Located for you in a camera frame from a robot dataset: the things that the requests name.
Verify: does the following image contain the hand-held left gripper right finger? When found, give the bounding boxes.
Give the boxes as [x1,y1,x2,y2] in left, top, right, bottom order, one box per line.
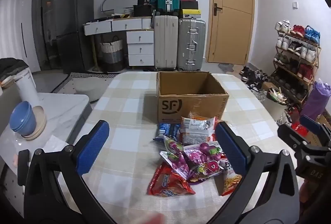
[207,121,300,224]

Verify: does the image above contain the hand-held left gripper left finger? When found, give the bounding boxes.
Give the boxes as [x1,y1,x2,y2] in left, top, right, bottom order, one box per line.
[24,120,115,224]

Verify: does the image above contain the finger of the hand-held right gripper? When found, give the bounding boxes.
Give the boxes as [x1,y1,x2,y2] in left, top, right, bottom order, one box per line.
[300,115,331,142]
[277,124,311,149]

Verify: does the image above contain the purple candy packet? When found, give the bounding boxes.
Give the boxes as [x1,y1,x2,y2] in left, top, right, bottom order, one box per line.
[160,151,192,181]
[183,142,226,183]
[162,135,185,155]

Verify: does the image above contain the orange noodle snack packet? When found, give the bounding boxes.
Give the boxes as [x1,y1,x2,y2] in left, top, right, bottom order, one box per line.
[214,154,243,196]

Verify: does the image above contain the white orange snack bag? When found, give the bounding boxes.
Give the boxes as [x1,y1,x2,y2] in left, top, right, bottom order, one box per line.
[180,116,217,146]

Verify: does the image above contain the blue cookie packet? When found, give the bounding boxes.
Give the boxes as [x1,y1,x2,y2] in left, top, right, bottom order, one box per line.
[153,123,182,142]

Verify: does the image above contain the red snack packet blue logo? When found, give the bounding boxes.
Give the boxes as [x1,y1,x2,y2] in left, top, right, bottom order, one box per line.
[147,163,196,198]

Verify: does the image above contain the person's right hand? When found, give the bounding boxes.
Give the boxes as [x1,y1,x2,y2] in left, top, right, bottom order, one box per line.
[299,180,314,214]

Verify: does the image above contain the red bag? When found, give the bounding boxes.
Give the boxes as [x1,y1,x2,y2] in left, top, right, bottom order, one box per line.
[292,123,309,137]

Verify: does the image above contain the purple bag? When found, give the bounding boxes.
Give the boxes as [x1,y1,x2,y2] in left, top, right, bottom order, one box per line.
[300,79,331,121]

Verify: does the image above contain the white tissue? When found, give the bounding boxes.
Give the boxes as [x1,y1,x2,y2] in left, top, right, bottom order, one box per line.
[43,135,68,152]

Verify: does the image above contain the white trash bin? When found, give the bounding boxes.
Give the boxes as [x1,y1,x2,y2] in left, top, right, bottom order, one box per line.
[266,87,289,106]

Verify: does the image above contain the white marble side table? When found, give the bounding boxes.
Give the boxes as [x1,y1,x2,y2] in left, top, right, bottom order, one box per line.
[0,92,93,214]

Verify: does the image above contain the white stool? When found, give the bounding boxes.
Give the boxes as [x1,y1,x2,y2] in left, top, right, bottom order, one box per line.
[74,84,104,102]

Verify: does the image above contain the small cardboard box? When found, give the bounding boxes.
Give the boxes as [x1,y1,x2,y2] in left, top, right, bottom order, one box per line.
[261,82,279,92]

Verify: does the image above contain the beige plates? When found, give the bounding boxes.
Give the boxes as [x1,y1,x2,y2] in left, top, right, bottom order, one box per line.
[24,106,47,141]

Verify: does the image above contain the patterned rug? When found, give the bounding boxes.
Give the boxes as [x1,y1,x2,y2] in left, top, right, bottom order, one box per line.
[50,72,125,103]

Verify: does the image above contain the pile of loose sneakers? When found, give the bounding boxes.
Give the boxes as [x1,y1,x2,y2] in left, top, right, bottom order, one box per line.
[239,66,269,92]

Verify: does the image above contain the stack of blue bowls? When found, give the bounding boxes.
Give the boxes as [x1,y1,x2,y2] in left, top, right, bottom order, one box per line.
[10,101,37,136]

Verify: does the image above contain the shoe rack with shoes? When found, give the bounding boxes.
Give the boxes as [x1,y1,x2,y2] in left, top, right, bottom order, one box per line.
[273,19,321,100]

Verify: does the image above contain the woven laundry basket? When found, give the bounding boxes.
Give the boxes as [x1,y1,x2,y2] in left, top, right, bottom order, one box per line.
[100,35,124,72]

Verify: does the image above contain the white kettle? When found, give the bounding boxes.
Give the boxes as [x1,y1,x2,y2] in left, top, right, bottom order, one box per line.
[14,69,41,108]

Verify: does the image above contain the silver suitcase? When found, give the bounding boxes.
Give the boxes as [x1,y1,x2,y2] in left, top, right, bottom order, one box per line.
[177,18,207,71]

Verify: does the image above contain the dark cloth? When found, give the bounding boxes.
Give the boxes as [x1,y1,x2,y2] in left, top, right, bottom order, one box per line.
[0,58,29,85]

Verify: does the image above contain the white desk with drawers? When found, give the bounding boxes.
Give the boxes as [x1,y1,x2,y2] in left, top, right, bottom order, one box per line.
[83,17,155,67]

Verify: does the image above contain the wooden door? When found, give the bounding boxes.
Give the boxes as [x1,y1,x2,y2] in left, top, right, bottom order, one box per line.
[209,0,255,64]

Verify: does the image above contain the grey refrigerator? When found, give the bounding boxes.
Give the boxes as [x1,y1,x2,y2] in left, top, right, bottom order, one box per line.
[53,0,94,73]

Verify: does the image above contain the white suitcase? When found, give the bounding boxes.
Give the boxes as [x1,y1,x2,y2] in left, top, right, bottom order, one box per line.
[154,15,179,71]

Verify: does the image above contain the dark glass cabinet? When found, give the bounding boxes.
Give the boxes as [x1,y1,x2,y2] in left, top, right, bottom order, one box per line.
[32,0,60,72]

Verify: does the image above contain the black storage box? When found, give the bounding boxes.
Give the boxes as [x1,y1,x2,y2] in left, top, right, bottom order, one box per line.
[133,5,156,17]

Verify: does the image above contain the plain black shoe box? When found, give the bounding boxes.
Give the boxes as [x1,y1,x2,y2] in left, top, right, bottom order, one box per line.
[180,1,199,10]

